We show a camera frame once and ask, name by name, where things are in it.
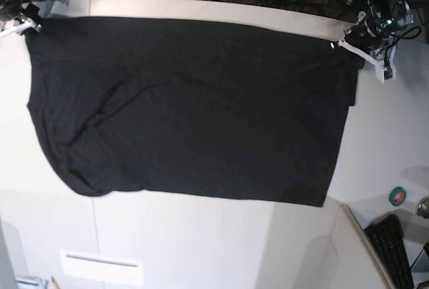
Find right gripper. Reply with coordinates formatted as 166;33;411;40
1;0;40;24

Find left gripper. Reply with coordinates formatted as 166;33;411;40
330;12;391;58

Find black t-shirt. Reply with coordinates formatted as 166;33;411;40
25;17;364;207

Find green tape roll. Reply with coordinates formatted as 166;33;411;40
388;186;407;207

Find silver metal knob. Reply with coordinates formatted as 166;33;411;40
416;196;429;219

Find black keyboard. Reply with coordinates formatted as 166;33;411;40
365;214;414;289

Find white divider panel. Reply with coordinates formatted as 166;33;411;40
331;205;395;288

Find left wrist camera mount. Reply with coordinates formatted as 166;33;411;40
337;38;396;83

